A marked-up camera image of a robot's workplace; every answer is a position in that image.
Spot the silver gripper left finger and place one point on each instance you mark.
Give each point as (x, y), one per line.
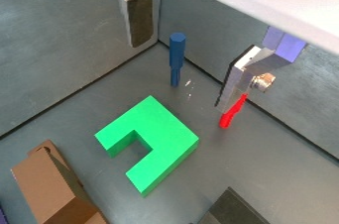
(136, 12)

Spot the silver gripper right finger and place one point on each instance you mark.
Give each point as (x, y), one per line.
(248, 71)

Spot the green U-shaped block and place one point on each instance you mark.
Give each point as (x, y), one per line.
(169, 141)

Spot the black angled fixture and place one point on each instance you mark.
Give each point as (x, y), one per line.
(231, 210)

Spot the purple board with cross slot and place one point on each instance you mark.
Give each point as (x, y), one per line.
(3, 218)

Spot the red peg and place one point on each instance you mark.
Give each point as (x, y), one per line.
(227, 117)

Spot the blue peg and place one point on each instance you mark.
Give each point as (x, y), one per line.
(176, 56)

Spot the brown T-shaped block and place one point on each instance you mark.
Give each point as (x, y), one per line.
(52, 189)

